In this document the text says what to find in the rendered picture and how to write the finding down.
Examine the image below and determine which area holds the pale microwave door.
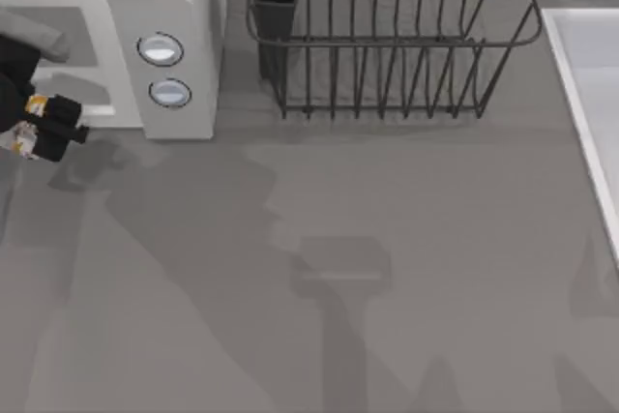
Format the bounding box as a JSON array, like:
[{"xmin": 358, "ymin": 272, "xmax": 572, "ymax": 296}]
[{"xmin": 0, "ymin": 0, "xmax": 146, "ymax": 130}]

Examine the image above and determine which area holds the pale grey rounded box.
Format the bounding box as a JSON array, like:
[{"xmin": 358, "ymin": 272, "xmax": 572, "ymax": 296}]
[{"xmin": 0, "ymin": 6, "xmax": 72, "ymax": 64}]

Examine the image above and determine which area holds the small round microwave knob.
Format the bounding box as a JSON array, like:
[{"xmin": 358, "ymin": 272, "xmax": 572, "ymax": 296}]
[{"xmin": 148, "ymin": 77, "xmax": 193, "ymax": 109}]

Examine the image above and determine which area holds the large round microwave knob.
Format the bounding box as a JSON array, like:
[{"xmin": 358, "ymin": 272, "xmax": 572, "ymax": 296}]
[{"xmin": 136, "ymin": 31, "xmax": 186, "ymax": 68}]

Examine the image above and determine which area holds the white sink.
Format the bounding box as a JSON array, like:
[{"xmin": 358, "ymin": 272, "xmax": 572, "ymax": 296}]
[{"xmin": 540, "ymin": 7, "xmax": 619, "ymax": 275}]

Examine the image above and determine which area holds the dark wire dish rack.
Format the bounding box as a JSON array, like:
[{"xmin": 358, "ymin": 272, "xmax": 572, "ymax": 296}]
[{"xmin": 245, "ymin": 0, "xmax": 544, "ymax": 121}]

